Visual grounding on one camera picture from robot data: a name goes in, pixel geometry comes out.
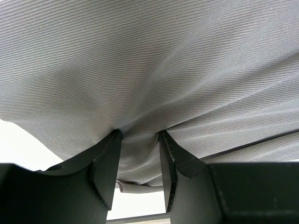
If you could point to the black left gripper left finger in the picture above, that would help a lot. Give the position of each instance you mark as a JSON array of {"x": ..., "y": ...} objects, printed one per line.
[{"x": 79, "y": 190}]

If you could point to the grey trousers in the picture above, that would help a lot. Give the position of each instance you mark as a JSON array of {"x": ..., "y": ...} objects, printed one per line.
[{"x": 221, "y": 76}]

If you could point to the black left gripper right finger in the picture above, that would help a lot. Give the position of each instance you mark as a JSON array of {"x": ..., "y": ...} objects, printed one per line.
[{"x": 227, "y": 193}]

